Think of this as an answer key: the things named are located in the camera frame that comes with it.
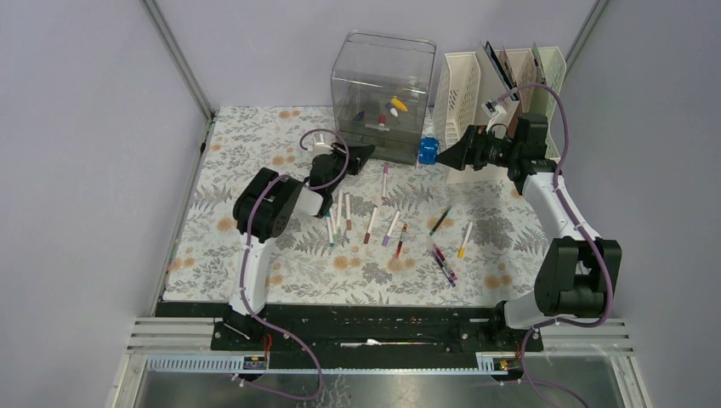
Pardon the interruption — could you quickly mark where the floral table mat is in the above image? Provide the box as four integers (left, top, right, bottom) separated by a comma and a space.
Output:
162, 107, 548, 306

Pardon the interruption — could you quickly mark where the brown cap white marker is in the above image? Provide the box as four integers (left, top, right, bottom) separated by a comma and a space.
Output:
363, 206, 378, 245

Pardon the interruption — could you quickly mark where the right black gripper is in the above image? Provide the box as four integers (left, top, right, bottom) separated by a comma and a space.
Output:
434, 125, 520, 172

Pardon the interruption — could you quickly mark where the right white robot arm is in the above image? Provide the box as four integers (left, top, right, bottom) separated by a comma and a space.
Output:
436, 113, 622, 350

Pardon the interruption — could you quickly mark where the blue cap small bottle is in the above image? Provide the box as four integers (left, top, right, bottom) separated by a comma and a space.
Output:
385, 104, 399, 117

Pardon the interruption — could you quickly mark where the pink cap white marker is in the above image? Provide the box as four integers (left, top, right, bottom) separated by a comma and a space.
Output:
381, 165, 389, 201

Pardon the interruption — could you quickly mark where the yellow small bottle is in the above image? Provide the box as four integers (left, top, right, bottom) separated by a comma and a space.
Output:
390, 97, 408, 112

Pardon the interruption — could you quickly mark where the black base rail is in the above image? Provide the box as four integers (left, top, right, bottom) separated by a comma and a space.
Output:
156, 302, 544, 370

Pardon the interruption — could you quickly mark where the yellow cap white marker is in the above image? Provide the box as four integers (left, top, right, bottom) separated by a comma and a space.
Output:
457, 221, 474, 258

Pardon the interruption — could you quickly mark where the teal cap white marker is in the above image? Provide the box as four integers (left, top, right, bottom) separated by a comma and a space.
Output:
324, 212, 335, 247

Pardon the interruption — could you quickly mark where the clear acrylic drawer organizer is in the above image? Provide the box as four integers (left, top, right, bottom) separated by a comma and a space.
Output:
331, 31, 436, 165

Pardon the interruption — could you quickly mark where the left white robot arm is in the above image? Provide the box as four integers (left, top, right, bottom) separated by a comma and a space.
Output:
223, 142, 375, 349

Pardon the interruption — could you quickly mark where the red gel pen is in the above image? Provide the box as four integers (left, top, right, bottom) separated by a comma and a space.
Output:
394, 223, 408, 259

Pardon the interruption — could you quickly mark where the beige notebook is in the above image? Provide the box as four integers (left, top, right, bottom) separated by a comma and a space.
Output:
474, 42, 514, 135

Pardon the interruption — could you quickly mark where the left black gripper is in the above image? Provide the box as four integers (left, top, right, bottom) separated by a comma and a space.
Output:
325, 142, 372, 194

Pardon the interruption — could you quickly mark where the pink gel pen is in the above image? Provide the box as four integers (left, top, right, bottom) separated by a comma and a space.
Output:
432, 243, 458, 281

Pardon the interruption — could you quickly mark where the pink clipboard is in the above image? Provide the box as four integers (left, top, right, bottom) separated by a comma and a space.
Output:
501, 48, 536, 137

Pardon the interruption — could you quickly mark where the dark purple gel pen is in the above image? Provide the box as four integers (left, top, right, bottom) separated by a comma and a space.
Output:
431, 252, 456, 287

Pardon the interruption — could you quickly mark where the rust cap white marker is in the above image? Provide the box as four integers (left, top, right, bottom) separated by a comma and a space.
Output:
344, 193, 353, 231

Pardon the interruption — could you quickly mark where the green clipboard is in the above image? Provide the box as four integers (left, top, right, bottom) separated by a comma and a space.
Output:
530, 42, 566, 124

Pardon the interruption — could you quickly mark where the purple cap white marker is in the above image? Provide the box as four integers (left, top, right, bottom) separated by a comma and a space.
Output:
382, 209, 400, 247

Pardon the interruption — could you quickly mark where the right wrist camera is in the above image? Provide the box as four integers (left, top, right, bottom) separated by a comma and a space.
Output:
482, 100, 507, 133

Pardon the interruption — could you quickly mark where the white mesh file rack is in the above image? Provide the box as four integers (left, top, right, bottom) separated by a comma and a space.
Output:
432, 42, 566, 184

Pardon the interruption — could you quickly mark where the blue stapler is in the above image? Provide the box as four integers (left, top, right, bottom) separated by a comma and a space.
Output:
418, 137, 440, 165

